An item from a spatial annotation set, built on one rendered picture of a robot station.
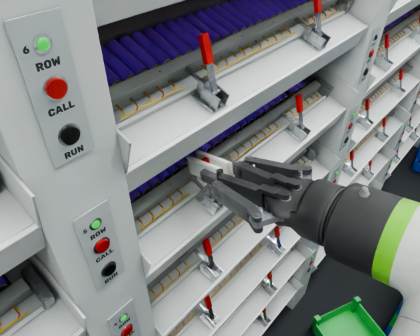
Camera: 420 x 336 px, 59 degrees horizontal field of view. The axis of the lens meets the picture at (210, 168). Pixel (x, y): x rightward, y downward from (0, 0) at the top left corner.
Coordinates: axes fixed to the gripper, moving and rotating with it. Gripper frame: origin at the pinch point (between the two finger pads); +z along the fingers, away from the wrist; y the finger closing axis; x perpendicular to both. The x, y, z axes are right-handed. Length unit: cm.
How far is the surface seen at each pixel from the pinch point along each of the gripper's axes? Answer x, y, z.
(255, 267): -44.1, 18.0, 8.2
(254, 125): -2.5, 18.0, 5.2
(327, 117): -8.2, 37.4, 0.0
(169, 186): -2.6, -4.5, 5.0
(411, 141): -82, 165, 13
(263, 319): -79, 26, 13
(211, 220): -8.5, -2.1, -0.7
